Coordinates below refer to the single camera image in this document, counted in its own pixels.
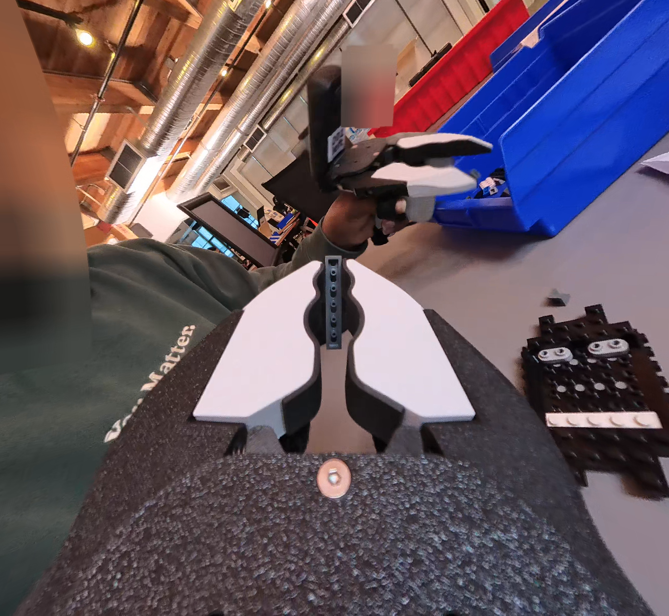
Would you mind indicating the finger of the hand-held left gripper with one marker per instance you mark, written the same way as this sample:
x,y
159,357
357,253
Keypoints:
x,y
439,146
429,179

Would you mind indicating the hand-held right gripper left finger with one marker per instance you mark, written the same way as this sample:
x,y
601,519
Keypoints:
x,y
251,365

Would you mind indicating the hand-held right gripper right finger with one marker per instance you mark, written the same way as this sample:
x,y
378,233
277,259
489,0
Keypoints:
x,y
413,365

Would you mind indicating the blue plastic bin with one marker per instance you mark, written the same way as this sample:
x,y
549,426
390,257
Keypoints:
x,y
585,135
585,0

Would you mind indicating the black lego car chassis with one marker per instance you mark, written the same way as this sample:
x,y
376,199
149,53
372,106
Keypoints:
x,y
596,407

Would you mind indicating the person's left forearm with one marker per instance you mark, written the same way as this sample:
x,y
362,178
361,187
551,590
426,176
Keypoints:
x,y
293,266

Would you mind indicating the heap of loose lego parts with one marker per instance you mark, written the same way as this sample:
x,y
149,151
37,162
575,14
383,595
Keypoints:
x,y
489,186

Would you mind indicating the small dark grey lego brick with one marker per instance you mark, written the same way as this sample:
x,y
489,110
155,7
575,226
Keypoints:
x,y
559,298

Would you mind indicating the person's left hand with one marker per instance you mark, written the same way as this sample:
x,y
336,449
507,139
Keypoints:
x,y
350,224

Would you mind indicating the red plastic bin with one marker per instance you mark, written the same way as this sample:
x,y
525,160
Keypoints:
x,y
460,62

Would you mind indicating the black monitor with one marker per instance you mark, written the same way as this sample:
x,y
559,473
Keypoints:
x,y
225,227

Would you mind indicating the person's torso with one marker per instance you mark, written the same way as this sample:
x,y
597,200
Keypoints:
x,y
63,418

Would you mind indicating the white printed paper bag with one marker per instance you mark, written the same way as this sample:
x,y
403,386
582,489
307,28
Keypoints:
x,y
659,164

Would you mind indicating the silver ventilation duct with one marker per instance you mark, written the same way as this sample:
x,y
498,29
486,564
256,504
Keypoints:
x,y
199,73

